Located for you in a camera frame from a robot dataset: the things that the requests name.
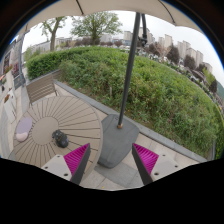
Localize brown slatted patio chair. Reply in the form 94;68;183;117
25;73;59;107

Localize green hedge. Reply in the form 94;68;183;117
25;45;224;160

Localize bare-trunked leafy tree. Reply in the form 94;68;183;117
40;16;68;53

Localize grey banner post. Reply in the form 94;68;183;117
14;33;28;89

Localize white planter box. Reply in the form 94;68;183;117
2;91;18;125

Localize round-crowned green tree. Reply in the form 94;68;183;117
70;11;124;46

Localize beige umbrella canopy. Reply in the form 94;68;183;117
16;0;204;38

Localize grey umbrella base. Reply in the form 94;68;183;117
97;113;140;169

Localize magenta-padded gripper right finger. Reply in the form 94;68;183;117
131;142;183;186

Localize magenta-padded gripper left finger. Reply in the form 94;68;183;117
41;142;92;186

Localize dark umbrella pole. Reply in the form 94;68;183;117
117;12;148;130

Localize lilac mouse pad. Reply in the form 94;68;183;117
15;116;34;143

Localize black computer mouse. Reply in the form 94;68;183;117
51;129;70;149

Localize distant apartment buildings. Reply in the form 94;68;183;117
31;28;214;76

